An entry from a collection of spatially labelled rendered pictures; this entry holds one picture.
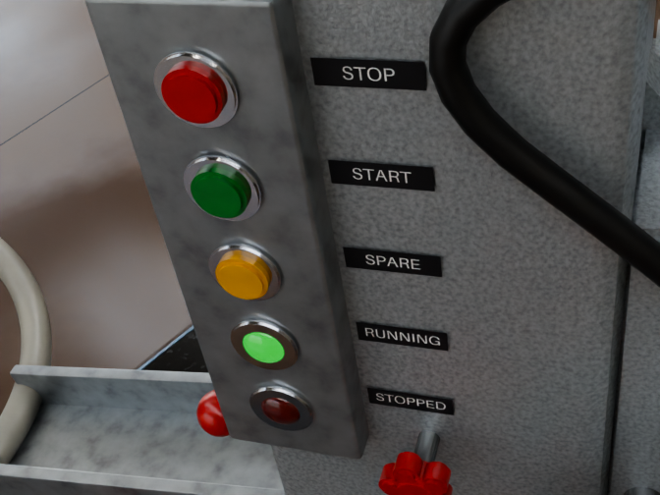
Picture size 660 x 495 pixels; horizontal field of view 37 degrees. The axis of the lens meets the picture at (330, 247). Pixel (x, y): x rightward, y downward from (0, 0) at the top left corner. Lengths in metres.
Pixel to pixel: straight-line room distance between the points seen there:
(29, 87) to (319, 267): 3.03
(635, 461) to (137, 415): 0.52
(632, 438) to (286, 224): 0.22
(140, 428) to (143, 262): 1.68
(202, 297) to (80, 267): 2.16
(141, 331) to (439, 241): 2.00
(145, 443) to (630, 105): 0.62
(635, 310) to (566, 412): 0.07
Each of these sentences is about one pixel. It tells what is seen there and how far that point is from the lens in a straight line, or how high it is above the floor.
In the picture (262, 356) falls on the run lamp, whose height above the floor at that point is 1.30.
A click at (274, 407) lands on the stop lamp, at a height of 1.26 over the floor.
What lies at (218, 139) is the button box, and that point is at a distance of 0.42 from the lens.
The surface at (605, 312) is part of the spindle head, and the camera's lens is 0.46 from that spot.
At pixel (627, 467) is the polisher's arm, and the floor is 1.20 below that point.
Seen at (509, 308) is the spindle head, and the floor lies 1.33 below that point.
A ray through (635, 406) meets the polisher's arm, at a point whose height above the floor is 1.26.
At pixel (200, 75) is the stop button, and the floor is 1.46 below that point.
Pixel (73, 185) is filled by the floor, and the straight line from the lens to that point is 2.94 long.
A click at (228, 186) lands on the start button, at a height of 1.41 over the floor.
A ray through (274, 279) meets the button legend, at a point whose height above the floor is 1.35.
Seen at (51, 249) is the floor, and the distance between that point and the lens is 2.74.
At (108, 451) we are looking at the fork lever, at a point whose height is 0.97.
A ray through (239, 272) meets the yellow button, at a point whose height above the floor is 1.36.
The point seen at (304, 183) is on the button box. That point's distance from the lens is 0.42.
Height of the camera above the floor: 1.67
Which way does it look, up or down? 42 degrees down
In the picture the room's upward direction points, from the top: 10 degrees counter-clockwise
